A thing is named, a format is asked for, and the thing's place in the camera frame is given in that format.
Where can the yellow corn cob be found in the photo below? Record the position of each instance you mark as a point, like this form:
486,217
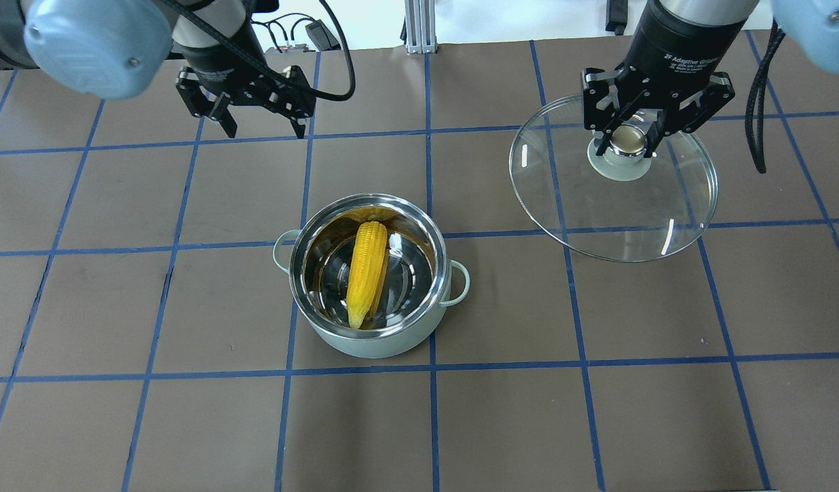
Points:
367,272

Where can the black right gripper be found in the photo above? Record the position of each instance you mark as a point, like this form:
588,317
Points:
686,48

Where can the glass pot lid with knob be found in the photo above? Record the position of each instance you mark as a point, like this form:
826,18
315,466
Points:
612,203

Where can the pale green steel pot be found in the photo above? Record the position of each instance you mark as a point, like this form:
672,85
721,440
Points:
421,280

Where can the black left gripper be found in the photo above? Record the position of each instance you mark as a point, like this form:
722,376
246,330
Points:
218,56

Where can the black power adapter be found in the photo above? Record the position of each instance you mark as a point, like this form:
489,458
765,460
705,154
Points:
322,37

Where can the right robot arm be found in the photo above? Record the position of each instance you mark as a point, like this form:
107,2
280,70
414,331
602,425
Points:
814,25

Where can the aluminium frame post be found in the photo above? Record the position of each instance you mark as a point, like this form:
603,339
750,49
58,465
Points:
420,36

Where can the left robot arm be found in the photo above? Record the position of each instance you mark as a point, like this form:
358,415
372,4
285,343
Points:
113,49

